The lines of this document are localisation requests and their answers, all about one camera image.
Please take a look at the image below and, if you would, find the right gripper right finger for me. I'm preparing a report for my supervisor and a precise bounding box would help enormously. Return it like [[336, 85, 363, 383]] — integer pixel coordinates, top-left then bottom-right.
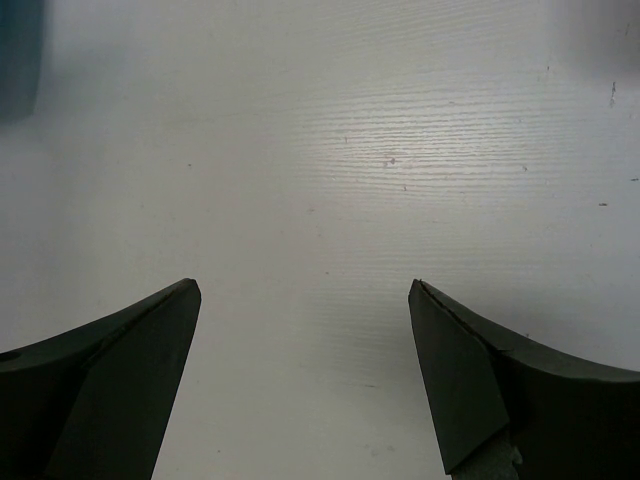
[[408, 280, 639, 479]]

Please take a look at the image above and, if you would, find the blue t-shirt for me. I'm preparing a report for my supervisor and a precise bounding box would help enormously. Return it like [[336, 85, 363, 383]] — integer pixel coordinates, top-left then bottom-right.
[[1, 0, 47, 123]]

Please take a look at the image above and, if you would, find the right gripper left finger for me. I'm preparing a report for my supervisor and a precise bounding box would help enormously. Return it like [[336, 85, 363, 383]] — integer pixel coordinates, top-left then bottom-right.
[[1, 279, 201, 479]]

